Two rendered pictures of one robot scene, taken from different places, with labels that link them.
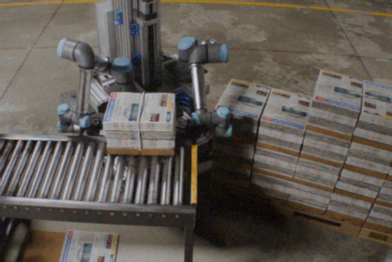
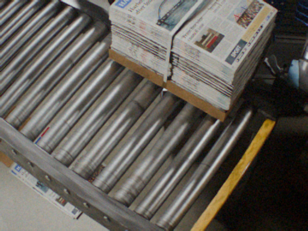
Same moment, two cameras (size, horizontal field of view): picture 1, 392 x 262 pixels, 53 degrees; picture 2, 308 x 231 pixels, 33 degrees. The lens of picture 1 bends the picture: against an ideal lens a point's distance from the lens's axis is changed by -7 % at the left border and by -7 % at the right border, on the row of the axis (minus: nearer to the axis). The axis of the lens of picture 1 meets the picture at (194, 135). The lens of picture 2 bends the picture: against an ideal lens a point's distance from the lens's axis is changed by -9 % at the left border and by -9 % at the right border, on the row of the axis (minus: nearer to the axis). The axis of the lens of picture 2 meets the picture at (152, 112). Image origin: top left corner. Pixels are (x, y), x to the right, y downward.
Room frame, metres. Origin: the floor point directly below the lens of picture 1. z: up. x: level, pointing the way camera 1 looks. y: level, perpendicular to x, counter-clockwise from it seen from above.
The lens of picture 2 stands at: (0.92, -0.14, 2.07)
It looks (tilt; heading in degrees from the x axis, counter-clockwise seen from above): 58 degrees down; 32
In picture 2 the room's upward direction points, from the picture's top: 4 degrees clockwise
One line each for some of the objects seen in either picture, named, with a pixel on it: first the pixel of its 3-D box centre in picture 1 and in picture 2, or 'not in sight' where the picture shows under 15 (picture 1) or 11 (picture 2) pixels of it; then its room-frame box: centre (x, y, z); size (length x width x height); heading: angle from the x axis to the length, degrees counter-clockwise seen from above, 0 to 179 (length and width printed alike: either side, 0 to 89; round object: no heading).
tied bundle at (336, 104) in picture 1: (334, 104); not in sight; (2.05, -0.86, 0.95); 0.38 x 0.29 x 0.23; 160
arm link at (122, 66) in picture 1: (122, 69); not in sight; (2.29, 0.48, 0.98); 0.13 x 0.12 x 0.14; 66
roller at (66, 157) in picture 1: (62, 171); (26, 55); (1.56, 0.72, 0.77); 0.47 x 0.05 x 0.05; 0
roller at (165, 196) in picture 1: (166, 175); (188, 154); (1.57, 0.14, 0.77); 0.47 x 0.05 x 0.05; 0
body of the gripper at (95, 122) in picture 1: (92, 126); not in sight; (1.91, 0.62, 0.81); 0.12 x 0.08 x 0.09; 91
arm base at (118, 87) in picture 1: (124, 84); not in sight; (2.28, 0.47, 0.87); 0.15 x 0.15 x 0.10
